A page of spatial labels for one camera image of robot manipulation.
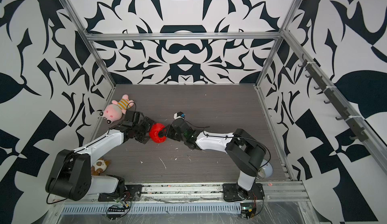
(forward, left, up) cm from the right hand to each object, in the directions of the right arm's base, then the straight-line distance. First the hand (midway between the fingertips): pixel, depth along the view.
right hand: (161, 129), depth 83 cm
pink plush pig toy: (+15, +33, -5) cm, 37 cm away
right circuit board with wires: (-36, -43, -14) cm, 57 cm away
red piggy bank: (-2, +4, -1) cm, 5 cm away
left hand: (+5, +5, -4) cm, 9 cm away
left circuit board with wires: (-36, +21, -15) cm, 44 cm away
